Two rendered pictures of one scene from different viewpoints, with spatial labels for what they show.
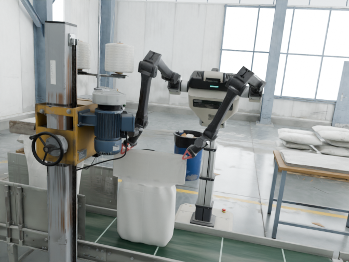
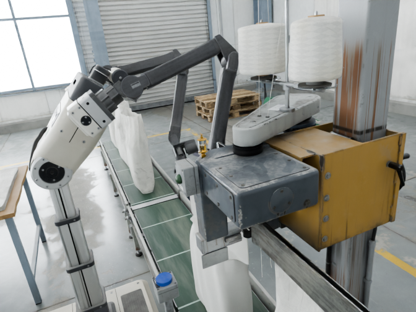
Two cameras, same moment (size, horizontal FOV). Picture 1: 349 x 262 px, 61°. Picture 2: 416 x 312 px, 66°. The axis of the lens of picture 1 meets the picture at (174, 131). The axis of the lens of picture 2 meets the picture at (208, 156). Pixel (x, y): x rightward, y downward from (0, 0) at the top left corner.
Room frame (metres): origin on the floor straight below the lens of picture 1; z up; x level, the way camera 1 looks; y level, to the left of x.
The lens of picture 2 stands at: (2.55, 1.18, 1.67)
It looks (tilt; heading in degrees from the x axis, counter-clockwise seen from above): 21 degrees down; 236
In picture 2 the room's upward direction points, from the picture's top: 6 degrees counter-clockwise
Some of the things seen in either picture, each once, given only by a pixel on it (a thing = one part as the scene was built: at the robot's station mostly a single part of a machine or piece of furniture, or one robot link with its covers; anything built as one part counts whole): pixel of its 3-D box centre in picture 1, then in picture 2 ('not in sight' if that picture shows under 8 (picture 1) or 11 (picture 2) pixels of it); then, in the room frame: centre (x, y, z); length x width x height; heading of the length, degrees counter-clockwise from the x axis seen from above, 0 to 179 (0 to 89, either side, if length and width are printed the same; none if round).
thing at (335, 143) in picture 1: (338, 140); not in sight; (4.84, -2.77, 0.57); 0.66 x 0.43 x 0.13; 168
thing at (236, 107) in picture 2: not in sight; (228, 104); (-1.74, -4.29, 0.22); 1.21 x 0.84 x 0.14; 168
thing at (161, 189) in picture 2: not in sight; (130, 164); (1.37, -2.24, 0.34); 2.21 x 0.39 x 0.09; 78
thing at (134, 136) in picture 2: not in sight; (137, 149); (1.52, -1.53, 0.74); 0.47 x 0.22 x 0.72; 76
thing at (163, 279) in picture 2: not in sight; (164, 280); (2.20, 0.27, 0.84); 0.06 x 0.06 x 0.02
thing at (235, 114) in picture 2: not in sight; (228, 111); (-1.72, -4.30, 0.07); 1.20 x 0.82 x 0.14; 166
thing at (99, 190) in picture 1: (61, 182); not in sight; (2.37, 0.94, 0.54); 1.05 x 0.02 x 0.41; 78
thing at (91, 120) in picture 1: (91, 118); not in sight; (1.57, 0.46, 1.27); 0.12 x 0.09 x 0.09; 168
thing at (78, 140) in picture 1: (72, 129); (333, 177); (1.67, 0.60, 1.18); 0.34 x 0.25 x 0.31; 168
